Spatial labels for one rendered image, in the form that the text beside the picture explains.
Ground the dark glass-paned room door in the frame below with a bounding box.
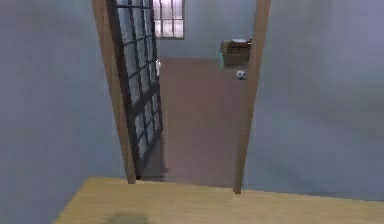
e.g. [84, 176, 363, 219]
[106, 0, 165, 177]

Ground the barred window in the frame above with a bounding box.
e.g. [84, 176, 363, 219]
[152, 0, 186, 40]

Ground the brown wooden door frame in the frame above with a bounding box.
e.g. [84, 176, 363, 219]
[91, 0, 272, 195]

